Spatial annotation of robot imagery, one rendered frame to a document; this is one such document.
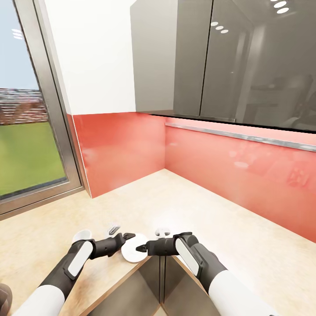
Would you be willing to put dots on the saucer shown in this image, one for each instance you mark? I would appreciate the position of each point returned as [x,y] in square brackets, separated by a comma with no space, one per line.
[129,248]

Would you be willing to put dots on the fixed window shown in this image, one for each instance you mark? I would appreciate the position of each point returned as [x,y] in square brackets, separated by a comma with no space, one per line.
[38,161]

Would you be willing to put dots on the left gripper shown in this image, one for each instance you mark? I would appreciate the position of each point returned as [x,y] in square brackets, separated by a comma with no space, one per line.
[114,244]

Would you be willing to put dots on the coffee cup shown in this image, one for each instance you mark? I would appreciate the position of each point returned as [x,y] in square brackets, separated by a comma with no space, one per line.
[84,234]

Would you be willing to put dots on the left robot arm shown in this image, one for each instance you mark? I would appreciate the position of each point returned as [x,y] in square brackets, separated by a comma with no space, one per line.
[48,299]

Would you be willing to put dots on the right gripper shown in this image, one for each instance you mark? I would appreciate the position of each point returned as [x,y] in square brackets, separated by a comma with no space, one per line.
[156,247]

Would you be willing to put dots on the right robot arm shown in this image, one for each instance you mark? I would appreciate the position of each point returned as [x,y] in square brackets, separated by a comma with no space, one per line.
[228,294]

